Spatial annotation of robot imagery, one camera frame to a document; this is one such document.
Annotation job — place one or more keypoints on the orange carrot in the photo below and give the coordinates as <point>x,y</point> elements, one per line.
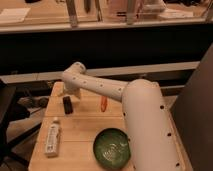
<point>103,103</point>

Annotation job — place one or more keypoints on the grey metal post right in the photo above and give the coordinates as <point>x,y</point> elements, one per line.
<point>130,11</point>

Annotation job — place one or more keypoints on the white plastic bottle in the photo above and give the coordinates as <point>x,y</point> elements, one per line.
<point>53,139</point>

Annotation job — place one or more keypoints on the grey metal post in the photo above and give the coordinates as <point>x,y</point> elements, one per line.
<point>72,13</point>
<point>130,11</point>

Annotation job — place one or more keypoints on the white paper sheet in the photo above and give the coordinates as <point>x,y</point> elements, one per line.
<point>13,15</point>

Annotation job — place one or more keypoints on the green ceramic bowl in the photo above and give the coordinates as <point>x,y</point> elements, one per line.
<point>111,149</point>

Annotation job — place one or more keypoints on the black eraser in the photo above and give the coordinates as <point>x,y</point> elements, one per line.
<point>67,105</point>

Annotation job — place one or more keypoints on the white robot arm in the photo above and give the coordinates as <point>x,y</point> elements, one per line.
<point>149,128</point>

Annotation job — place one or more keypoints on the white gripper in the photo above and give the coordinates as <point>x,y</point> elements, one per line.
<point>72,90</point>

